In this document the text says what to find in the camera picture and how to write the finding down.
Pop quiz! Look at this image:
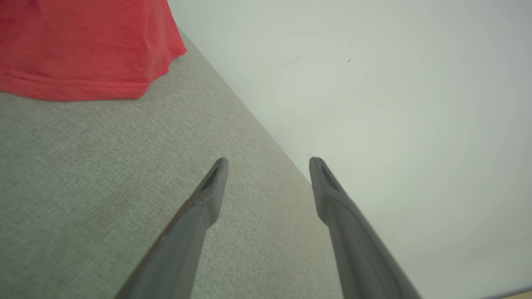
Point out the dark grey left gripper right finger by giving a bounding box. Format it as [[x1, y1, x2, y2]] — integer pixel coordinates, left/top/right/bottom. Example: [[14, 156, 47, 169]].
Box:
[[309, 157, 422, 299]]

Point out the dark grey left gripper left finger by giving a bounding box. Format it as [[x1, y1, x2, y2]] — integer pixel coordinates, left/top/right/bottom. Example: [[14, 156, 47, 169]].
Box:
[[114, 158, 229, 299]]

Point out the red jersey with white trim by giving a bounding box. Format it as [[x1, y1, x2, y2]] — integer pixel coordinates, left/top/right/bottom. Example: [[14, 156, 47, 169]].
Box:
[[0, 0, 187, 102]]

